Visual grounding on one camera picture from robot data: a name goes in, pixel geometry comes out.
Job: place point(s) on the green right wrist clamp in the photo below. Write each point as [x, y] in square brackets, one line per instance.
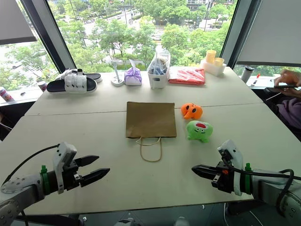
[247, 179]

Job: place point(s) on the white basket with plastic bag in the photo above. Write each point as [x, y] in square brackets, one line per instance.
[158, 75]

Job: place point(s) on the red folded plastic sheet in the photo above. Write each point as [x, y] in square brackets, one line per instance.
[187, 75]

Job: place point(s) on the white desk stand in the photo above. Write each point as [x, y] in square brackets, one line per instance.
[116, 77]

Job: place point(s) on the green left wrist clamp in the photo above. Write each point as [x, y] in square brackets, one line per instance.
[45, 180]

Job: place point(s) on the tall yellow cup stack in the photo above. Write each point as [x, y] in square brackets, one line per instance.
[211, 56]

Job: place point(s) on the grey roller blind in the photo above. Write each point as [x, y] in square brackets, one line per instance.
[270, 33]
[14, 21]

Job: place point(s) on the orange plush toy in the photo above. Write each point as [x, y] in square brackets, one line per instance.
[191, 110]

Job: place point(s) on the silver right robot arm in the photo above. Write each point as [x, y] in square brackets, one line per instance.
[272, 188]

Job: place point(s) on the brown paper bag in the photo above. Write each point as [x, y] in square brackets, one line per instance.
[150, 120]

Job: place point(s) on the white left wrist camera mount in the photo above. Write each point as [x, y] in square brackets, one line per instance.
[63, 151]

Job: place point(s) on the dark window frame post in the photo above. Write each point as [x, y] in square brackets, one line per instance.
[231, 35]
[50, 35]

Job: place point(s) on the bystander hand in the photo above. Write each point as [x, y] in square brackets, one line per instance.
[288, 77]

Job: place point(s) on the black white slide sandal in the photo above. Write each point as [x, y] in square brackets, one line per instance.
[73, 84]
[94, 75]

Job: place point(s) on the red capped marker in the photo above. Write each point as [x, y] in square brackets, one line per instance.
[255, 79]

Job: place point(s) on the purple tissue pack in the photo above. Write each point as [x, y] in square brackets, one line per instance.
[132, 76]

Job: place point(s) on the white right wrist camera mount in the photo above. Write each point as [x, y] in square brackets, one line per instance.
[234, 153]

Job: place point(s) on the black smartphone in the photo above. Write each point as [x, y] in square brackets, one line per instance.
[285, 86]

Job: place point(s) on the short yellow cup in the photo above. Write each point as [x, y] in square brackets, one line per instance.
[219, 62]

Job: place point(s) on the purple bystander clothing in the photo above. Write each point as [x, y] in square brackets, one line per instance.
[291, 113]

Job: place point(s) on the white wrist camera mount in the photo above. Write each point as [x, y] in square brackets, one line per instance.
[234, 153]
[63, 151]

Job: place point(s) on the white rectangular box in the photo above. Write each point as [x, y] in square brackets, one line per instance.
[212, 68]

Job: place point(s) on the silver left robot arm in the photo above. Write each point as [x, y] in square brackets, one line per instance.
[18, 188]

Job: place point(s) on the white red printed can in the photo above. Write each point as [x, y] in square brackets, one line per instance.
[5, 94]
[42, 86]

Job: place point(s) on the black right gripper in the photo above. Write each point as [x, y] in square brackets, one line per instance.
[223, 176]

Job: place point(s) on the white tumbler with black lid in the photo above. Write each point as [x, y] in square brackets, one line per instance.
[247, 75]

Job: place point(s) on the green plush toy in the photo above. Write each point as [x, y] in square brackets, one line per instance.
[200, 131]

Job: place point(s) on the green wrist clamp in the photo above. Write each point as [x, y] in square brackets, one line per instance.
[247, 179]
[45, 180]

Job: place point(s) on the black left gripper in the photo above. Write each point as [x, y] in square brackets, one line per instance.
[69, 175]

